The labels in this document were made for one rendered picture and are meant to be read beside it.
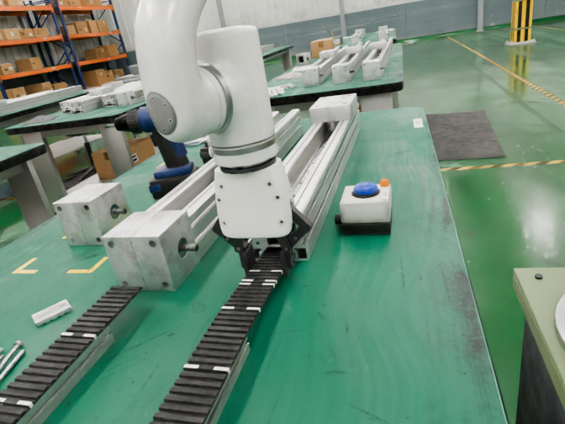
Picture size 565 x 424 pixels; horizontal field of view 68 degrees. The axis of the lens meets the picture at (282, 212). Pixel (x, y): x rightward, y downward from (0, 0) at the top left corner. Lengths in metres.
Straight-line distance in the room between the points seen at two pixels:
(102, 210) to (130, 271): 0.24
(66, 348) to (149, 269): 0.16
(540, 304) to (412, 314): 0.13
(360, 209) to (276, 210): 0.19
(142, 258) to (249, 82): 0.31
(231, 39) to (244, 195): 0.19
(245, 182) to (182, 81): 0.16
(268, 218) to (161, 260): 0.18
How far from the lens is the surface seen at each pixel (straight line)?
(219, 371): 0.46
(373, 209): 0.70
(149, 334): 0.60
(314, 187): 0.71
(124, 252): 0.68
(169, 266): 0.65
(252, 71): 0.51
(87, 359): 0.59
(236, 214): 0.57
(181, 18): 0.45
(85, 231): 0.92
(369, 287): 0.59
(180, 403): 0.45
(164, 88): 0.46
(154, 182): 1.06
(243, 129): 0.51
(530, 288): 0.56
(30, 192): 2.46
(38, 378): 0.56
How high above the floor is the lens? 1.12
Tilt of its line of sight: 23 degrees down
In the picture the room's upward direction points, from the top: 10 degrees counter-clockwise
